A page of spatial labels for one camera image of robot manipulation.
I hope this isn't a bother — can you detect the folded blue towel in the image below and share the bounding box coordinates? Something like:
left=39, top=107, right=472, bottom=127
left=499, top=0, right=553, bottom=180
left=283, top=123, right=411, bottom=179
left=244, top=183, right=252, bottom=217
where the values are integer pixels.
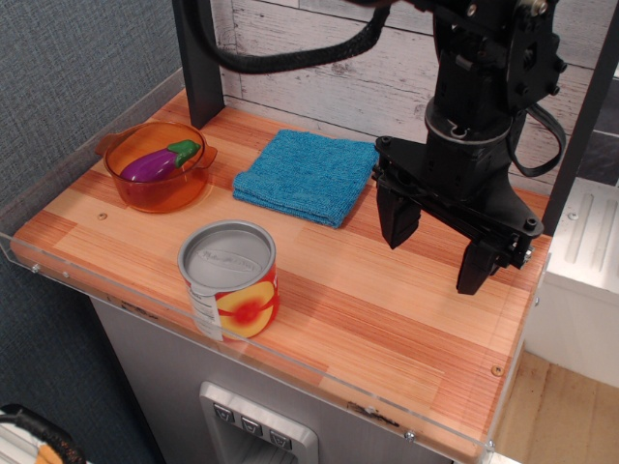
left=233, top=130, right=378, bottom=228

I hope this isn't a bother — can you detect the peach can with grey lid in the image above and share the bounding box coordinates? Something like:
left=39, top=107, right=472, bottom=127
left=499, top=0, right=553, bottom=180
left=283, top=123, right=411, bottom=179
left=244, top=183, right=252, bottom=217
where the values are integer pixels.
left=178, top=220, right=280, bottom=341

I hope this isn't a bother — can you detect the black braided cable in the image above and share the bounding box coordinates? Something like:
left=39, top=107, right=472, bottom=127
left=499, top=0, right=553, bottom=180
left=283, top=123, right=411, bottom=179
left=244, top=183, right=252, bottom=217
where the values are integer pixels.
left=195, top=0, right=396, bottom=75

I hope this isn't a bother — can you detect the clear acrylic table guard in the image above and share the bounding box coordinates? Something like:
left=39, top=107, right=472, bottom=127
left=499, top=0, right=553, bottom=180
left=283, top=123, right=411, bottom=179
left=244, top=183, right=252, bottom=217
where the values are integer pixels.
left=9, top=90, right=549, bottom=463

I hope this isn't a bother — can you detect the dark frame post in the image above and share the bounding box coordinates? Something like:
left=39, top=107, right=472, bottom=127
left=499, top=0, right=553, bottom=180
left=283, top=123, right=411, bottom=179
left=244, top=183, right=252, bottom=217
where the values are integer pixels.
left=172, top=0, right=225, bottom=129
left=543, top=6, right=618, bottom=236

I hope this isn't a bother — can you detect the dark right frame post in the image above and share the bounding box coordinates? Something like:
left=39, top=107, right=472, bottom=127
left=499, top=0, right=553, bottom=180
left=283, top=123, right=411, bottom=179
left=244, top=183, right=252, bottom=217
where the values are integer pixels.
left=543, top=6, right=618, bottom=236

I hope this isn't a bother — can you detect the orange transparent plastic pot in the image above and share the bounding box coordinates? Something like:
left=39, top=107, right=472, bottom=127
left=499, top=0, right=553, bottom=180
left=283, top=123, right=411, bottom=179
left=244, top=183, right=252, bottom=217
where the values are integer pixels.
left=95, top=122, right=217, bottom=213

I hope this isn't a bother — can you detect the black and orange object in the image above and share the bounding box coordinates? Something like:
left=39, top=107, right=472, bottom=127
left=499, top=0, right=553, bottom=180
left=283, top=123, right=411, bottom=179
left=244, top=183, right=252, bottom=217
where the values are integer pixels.
left=1, top=404, right=88, bottom=463

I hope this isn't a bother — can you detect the dark left frame post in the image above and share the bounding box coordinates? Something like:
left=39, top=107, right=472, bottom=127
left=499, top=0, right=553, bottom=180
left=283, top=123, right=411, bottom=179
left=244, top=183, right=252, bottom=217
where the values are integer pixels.
left=172, top=0, right=225, bottom=129

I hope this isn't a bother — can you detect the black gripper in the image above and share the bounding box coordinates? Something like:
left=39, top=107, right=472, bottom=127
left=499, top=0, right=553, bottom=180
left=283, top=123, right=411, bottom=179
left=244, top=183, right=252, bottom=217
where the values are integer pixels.
left=372, top=103, right=544, bottom=295

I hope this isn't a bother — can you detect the grey cabinet with dispenser panel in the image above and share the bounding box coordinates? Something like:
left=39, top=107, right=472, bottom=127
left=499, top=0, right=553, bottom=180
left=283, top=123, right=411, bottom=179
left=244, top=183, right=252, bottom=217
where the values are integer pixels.
left=93, top=301, right=447, bottom=463

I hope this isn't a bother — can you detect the purple toy eggplant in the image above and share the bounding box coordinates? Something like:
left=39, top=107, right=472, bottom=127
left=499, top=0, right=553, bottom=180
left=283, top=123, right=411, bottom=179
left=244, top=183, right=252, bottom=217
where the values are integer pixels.
left=120, top=139, right=201, bottom=183

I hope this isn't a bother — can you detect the white ridged appliance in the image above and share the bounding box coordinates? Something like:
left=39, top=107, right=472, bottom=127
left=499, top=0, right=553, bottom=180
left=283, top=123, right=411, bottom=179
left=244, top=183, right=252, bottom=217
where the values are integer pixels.
left=524, top=179, right=618, bottom=387

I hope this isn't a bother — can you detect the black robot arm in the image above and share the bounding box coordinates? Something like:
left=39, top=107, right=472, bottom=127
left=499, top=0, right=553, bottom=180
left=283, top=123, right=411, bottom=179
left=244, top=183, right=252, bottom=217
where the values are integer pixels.
left=373, top=1, right=566, bottom=295

